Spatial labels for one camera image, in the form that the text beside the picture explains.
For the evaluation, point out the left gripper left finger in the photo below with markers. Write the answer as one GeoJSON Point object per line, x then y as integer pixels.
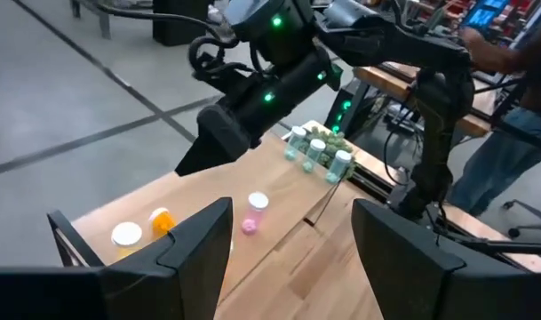
{"type": "Point", "coordinates": [119, 293]}

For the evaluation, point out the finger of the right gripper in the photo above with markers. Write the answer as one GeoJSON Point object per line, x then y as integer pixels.
{"type": "Point", "coordinates": [217, 138]}

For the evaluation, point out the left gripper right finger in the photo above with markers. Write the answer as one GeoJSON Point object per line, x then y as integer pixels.
{"type": "Point", "coordinates": [430, 293]}

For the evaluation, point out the teal medicine bottle white cap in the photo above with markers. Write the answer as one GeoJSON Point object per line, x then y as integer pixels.
{"type": "Point", "coordinates": [313, 153]}
{"type": "Point", "coordinates": [295, 142]}
{"type": "Point", "coordinates": [339, 166]}

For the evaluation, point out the pale yellow medicine bottle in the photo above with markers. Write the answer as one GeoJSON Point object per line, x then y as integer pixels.
{"type": "Point", "coordinates": [126, 234]}

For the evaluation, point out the amber medicine bottle white cap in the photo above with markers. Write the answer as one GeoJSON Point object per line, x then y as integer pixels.
{"type": "Point", "coordinates": [163, 224]}

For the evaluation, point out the pink medicine bottle white cap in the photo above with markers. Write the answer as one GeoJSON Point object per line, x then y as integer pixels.
{"type": "Point", "coordinates": [254, 213]}

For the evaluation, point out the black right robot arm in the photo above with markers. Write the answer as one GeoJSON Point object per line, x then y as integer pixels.
{"type": "Point", "coordinates": [439, 111]}

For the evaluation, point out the black computer tower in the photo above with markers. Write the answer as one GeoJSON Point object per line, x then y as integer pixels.
{"type": "Point", "coordinates": [343, 111]}

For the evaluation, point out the green plant in woven pot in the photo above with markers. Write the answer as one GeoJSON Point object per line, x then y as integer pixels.
{"type": "Point", "coordinates": [332, 142]}

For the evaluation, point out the wooden workbench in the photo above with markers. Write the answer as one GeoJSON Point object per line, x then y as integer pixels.
{"type": "Point", "coordinates": [385, 82]}

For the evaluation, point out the person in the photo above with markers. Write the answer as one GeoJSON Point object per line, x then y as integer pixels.
{"type": "Point", "coordinates": [501, 151]}

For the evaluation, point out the tablet with blue screen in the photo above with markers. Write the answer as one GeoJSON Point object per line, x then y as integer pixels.
{"type": "Point", "coordinates": [483, 13]}

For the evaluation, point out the wooden shelf black metal frame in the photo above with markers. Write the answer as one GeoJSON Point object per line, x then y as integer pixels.
{"type": "Point", "coordinates": [252, 178]}

